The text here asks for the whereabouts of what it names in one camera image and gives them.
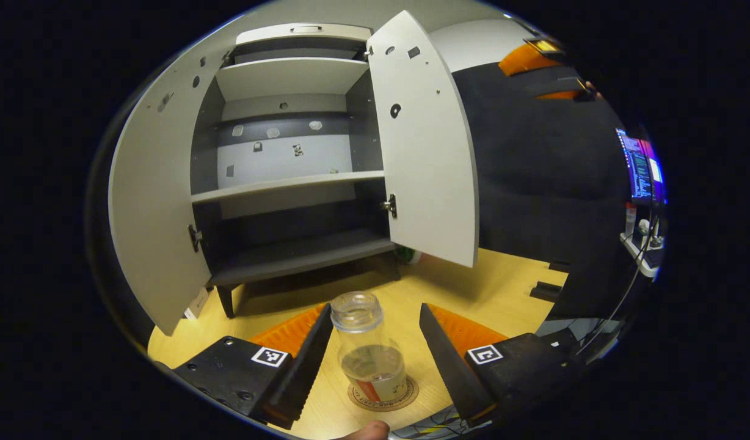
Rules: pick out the white cabinet door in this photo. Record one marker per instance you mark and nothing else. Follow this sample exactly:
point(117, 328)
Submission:
point(424, 171)
point(149, 214)

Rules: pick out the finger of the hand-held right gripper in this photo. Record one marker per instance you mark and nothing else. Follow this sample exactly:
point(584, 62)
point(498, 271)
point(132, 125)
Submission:
point(527, 58)
point(567, 95)

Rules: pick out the black backdrop cloth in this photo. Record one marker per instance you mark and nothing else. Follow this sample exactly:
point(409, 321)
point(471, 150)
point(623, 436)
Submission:
point(534, 183)

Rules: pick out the black stand foot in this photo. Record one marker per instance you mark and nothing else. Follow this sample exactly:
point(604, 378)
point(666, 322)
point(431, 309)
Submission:
point(559, 266)
point(546, 292)

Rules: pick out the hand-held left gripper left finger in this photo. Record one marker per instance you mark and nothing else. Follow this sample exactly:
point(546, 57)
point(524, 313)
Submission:
point(302, 366)

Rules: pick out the round cork coaster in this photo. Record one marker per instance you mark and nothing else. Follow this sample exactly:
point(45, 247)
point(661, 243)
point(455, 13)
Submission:
point(411, 395)

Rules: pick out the computer monitor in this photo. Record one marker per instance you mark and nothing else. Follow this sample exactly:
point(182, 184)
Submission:
point(640, 168)

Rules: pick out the clear plastic bottle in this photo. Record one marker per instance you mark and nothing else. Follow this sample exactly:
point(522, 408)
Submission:
point(369, 366)

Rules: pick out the white cabinet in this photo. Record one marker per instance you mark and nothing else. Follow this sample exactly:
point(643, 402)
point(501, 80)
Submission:
point(289, 76)

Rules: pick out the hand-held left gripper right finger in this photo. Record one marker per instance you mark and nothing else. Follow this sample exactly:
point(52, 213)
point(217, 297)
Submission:
point(451, 366)

